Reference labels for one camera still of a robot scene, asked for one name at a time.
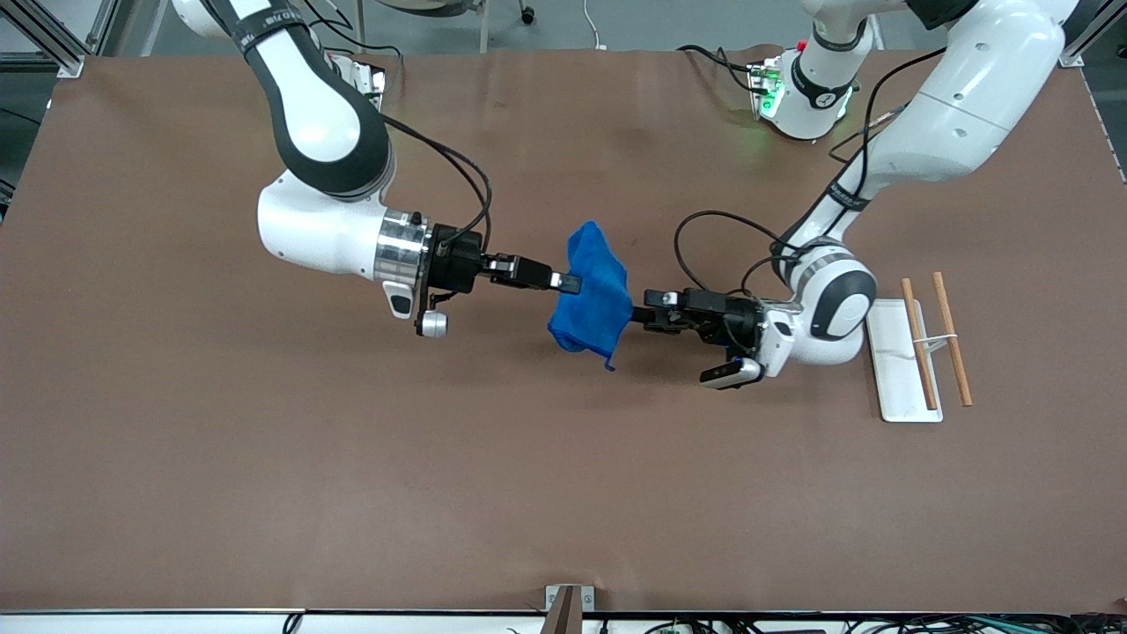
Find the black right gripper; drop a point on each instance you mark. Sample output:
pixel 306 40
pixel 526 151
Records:
pixel 457 263

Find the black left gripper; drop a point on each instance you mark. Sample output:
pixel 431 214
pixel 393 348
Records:
pixel 736 319

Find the blue microfibre towel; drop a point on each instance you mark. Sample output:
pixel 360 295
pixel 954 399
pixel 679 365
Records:
pixel 594 299

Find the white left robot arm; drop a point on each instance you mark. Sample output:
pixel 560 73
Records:
pixel 960 97

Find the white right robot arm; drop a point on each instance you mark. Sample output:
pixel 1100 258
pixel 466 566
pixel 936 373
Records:
pixel 317 97

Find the white towel rack base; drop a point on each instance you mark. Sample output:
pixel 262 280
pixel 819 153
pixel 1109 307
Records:
pixel 894 370

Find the wooden rack rod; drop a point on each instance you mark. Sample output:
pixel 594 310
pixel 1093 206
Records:
pixel 919 343
pixel 946 308

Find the office chair base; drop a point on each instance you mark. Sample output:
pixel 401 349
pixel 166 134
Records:
pixel 440 5

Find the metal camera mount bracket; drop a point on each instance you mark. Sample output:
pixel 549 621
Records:
pixel 568 603

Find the aluminium frame profile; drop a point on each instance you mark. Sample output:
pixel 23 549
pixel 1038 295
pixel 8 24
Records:
pixel 53 40
pixel 1087 44

